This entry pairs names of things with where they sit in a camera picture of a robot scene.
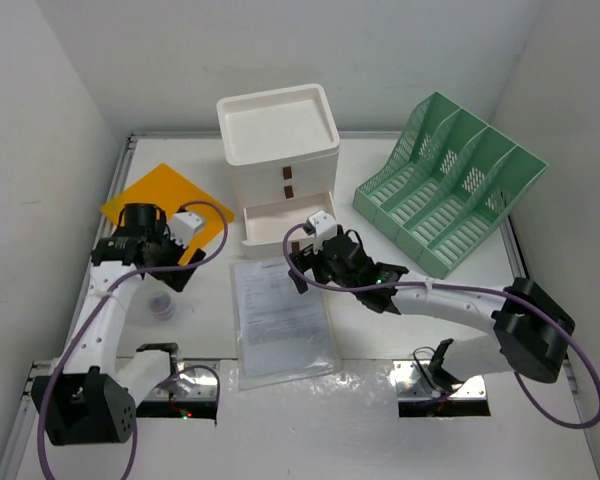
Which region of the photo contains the white drawer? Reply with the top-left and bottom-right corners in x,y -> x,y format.
242,192 -> 335,259

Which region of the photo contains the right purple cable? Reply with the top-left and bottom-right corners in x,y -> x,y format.
282,222 -> 600,431

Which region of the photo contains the green file organizer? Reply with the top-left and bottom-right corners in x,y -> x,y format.
352,92 -> 548,279

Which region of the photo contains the purple cable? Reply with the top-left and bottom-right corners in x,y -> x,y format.
36,200 -> 231,480
282,222 -> 600,431

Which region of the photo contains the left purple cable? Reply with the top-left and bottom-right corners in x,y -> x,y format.
36,200 -> 231,480

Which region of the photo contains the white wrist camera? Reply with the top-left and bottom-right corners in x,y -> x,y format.
168,211 -> 205,248
303,210 -> 338,253

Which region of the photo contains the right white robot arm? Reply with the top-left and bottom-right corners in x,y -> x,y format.
283,228 -> 575,396

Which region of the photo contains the yellow plastic folder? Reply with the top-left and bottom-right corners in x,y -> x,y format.
100,163 -> 235,265

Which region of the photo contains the white drawer cabinet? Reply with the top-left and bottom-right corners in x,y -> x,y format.
215,83 -> 341,211

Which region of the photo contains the white foam board cover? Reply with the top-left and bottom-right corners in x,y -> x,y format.
47,361 -> 598,479

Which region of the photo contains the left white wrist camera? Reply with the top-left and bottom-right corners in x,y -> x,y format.
168,211 -> 205,248

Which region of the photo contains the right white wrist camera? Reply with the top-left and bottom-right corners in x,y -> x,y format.
303,210 -> 338,253

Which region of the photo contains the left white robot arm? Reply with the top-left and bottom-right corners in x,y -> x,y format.
31,203 -> 205,446

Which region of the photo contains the clear document sleeve with papers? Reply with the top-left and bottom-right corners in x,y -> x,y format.
231,257 -> 341,390

